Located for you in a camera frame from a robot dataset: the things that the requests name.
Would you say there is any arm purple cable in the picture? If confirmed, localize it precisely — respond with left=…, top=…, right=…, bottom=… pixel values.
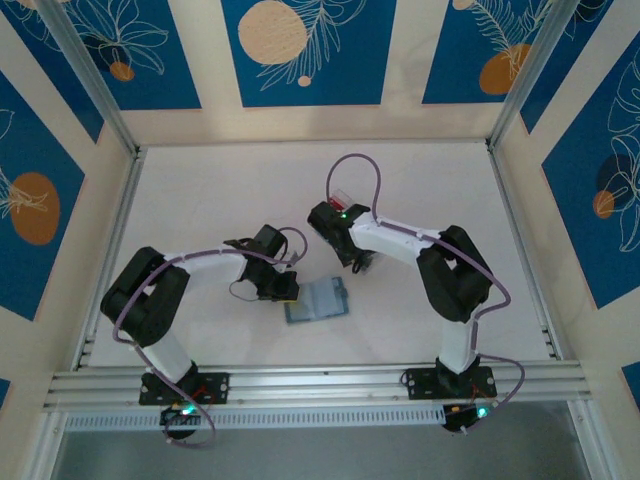
left=110, top=227, right=309, bottom=449
left=325, top=152, right=526, bottom=436

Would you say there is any aluminium mounting rail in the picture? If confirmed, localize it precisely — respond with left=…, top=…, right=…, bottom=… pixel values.
left=42, top=362, right=594, bottom=414

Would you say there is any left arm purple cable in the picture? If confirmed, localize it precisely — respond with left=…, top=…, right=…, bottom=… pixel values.
left=110, top=227, right=309, bottom=449

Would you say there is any aluminium frame post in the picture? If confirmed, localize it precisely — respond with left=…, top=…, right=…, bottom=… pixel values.
left=24, top=409, right=69, bottom=480
left=487, top=0, right=586, bottom=151
left=567, top=399, right=619, bottom=480
left=37, top=0, right=141, bottom=156

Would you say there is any aluminium side rail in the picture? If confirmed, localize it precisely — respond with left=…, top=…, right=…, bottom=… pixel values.
left=487, top=144, right=564, bottom=361
left=72, top=147, right=146, bottom=371

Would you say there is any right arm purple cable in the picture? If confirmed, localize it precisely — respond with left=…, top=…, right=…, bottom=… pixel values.
left=325, top=152, right=526, bottom=436

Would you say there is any blue leather card holder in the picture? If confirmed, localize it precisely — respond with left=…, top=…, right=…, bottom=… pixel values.
left=283, top=276, right=351, bottom=326

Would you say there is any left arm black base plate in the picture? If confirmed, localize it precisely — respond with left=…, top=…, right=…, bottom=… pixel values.
left=138, top=372, right=231, bottom=405

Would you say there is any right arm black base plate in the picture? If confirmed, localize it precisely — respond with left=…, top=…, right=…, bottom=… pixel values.
left=402, top=367, right=499, bottom=401

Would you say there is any clear plastic card tray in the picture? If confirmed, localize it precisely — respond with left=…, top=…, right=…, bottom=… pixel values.
left=312, top=187, right=389, bottom=276

